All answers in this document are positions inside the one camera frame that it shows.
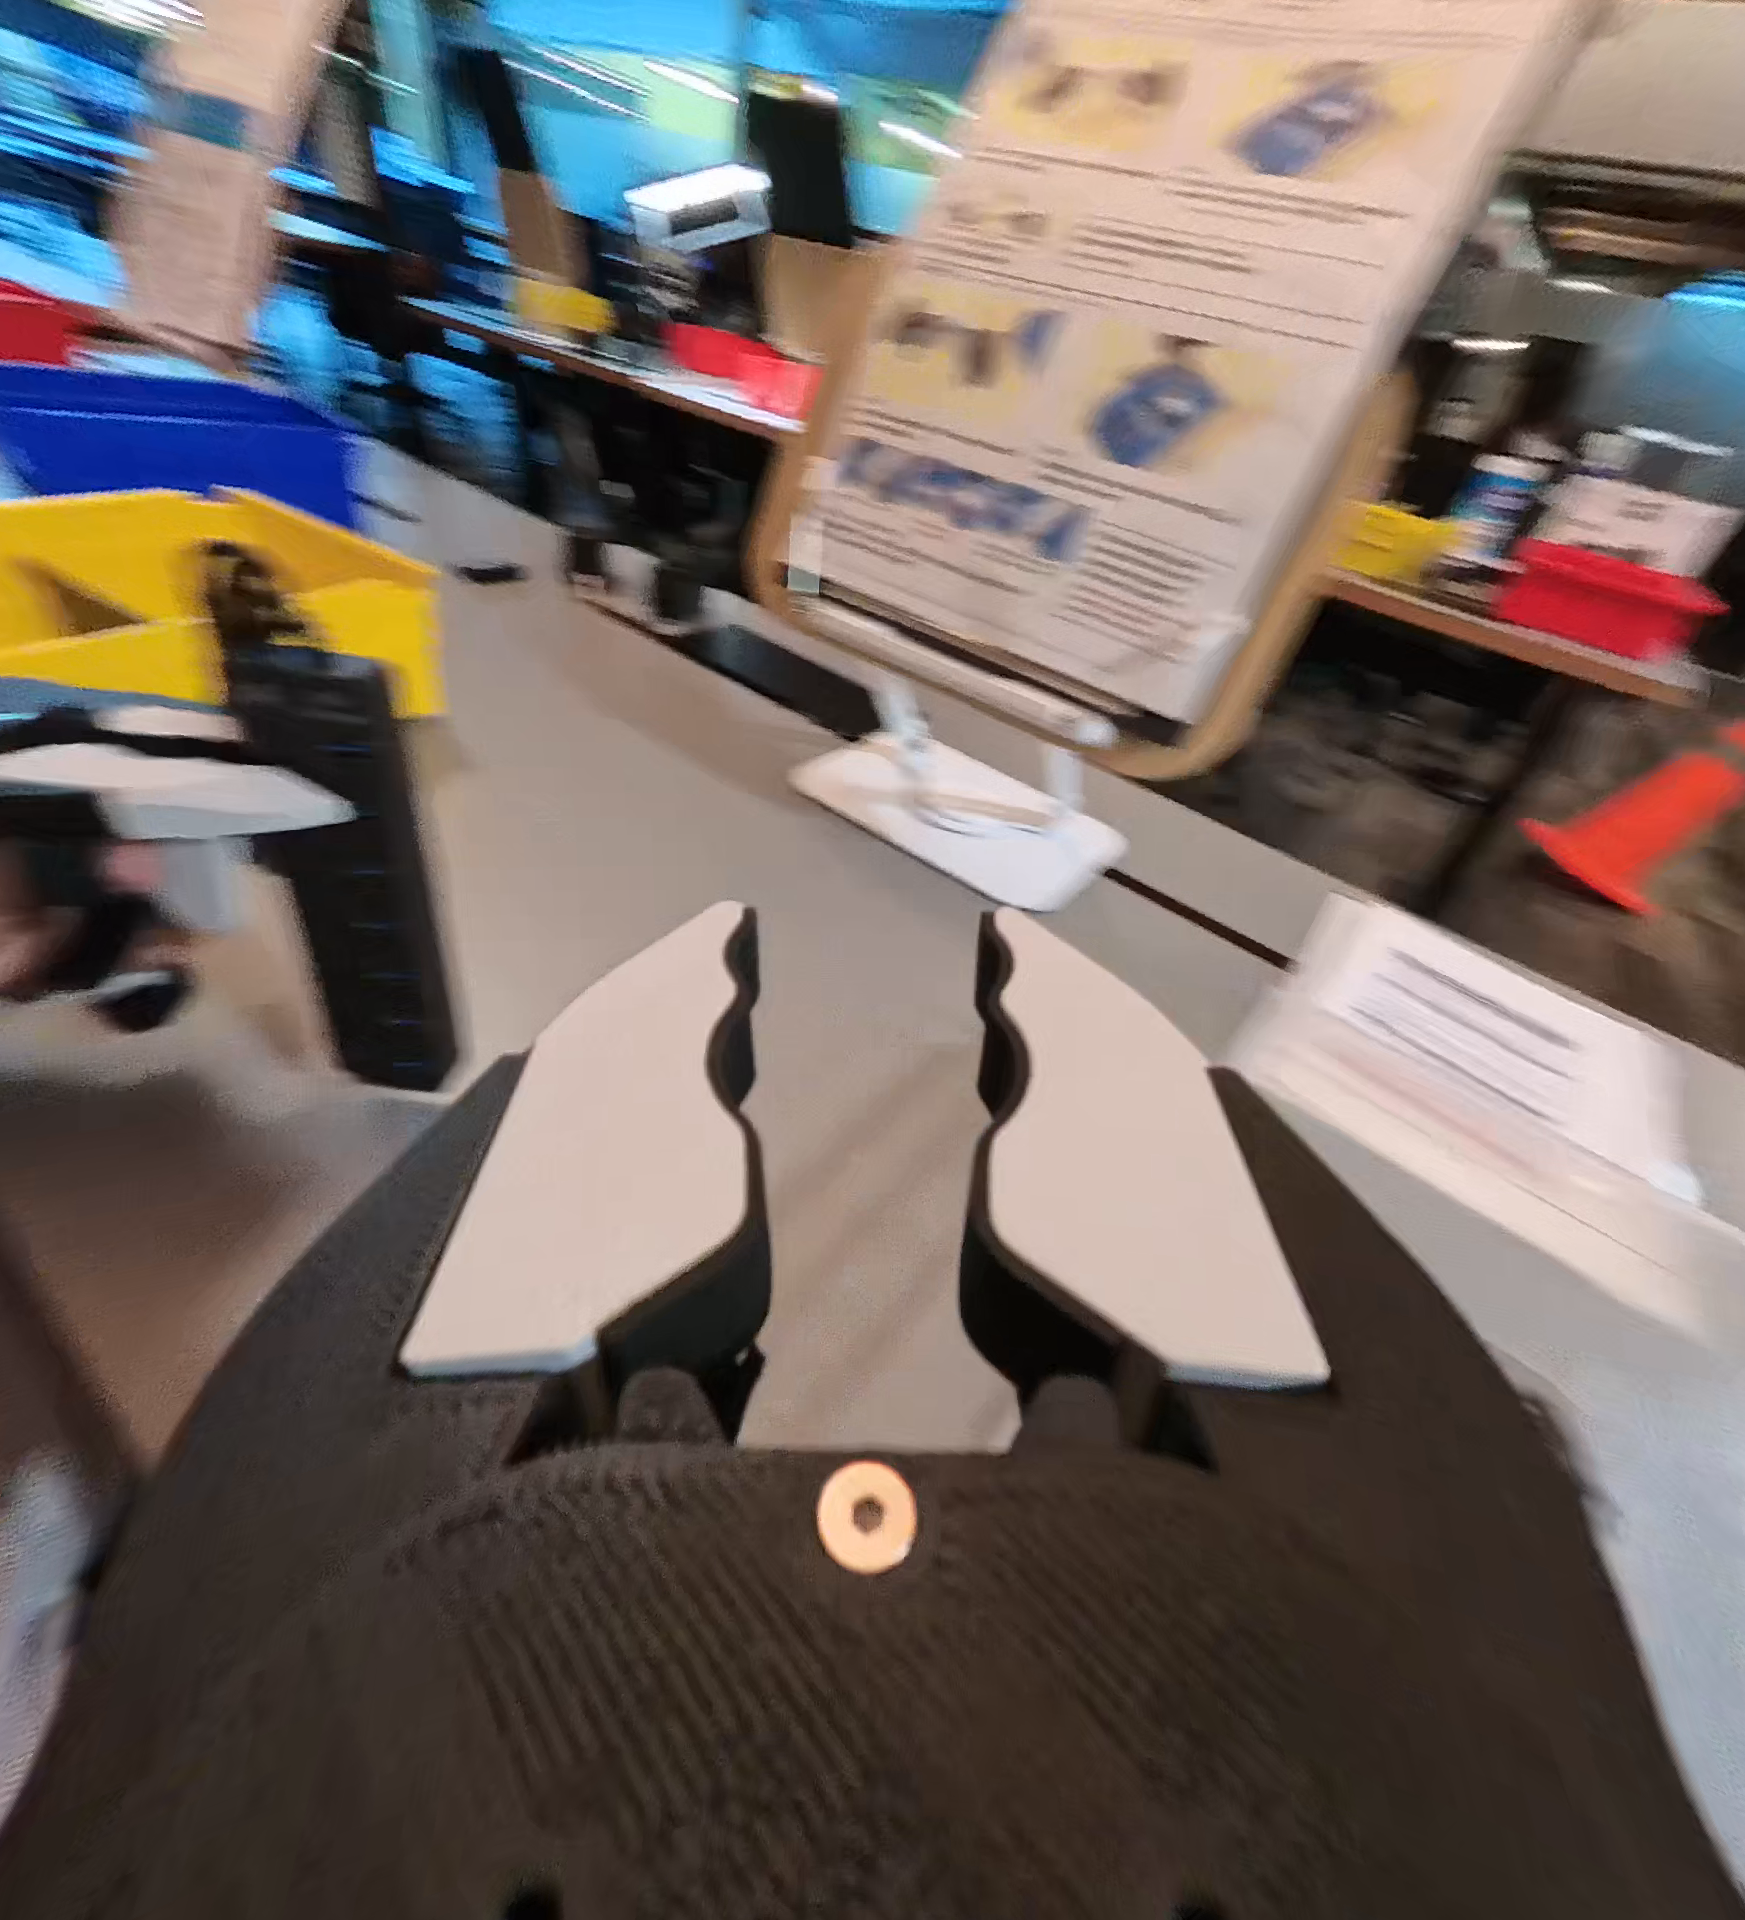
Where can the black USB hub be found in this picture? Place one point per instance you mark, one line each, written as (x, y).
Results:
(346, 901)

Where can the white box device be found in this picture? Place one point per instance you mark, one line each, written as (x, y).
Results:
(700, 207)

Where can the long background work table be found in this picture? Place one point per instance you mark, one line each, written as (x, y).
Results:
(617, 360)

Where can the printed paper sheet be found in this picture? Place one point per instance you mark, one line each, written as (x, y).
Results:
(1488, 1049)

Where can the instruction sheet board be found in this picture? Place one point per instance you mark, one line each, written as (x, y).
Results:
(1156, 330)

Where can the yellow plastic bin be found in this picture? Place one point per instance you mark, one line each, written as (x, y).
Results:
(76, 568)

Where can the brown cardboard panel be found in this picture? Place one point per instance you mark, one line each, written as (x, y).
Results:
(211, 178)

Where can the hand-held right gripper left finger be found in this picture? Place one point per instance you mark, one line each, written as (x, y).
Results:
(602, 1171)

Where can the white board stand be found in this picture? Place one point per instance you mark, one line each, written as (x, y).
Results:
(961, 841)

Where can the flat black desk item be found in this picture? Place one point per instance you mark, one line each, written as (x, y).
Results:
(783, 675)

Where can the blue plastic bin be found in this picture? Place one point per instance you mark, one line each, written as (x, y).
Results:
(151, 435)

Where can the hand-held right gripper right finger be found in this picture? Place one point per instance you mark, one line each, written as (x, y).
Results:
(1127, 1171)

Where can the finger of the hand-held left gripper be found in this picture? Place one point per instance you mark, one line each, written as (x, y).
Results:
(176, 728)
(151, 792)

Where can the orange traffic cone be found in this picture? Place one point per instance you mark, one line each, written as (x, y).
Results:
(1654, 818)

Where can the grey desk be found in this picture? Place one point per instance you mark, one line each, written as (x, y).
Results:
(631, 811)

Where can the small black desk item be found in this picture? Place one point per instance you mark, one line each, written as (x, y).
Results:
(490, 568)

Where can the small yellow bin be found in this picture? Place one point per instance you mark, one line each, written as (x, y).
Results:
(1389, 542)

